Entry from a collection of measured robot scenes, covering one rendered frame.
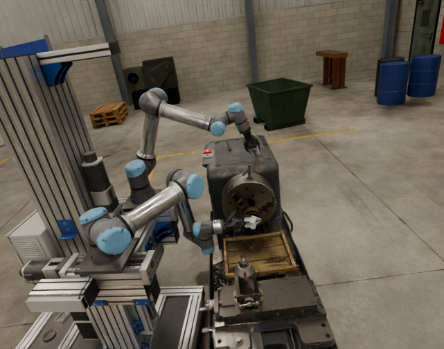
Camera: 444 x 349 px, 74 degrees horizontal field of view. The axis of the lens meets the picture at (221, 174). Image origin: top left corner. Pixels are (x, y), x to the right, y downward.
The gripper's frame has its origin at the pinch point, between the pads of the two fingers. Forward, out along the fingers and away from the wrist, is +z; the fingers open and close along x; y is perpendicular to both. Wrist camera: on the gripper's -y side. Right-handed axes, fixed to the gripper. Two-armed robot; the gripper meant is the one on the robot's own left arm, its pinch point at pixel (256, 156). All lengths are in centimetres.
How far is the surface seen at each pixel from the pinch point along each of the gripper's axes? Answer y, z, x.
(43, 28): -975, -320, -508
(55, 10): -977, -347, -438
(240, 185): 18.2, 4.3, -14.8
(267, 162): -1.6, 7.0, 4.2
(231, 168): -0.5, 0.9, -17.1
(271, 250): 36, 40, -12
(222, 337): 86, 29, -40
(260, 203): 22.0, 18.0, -8.6
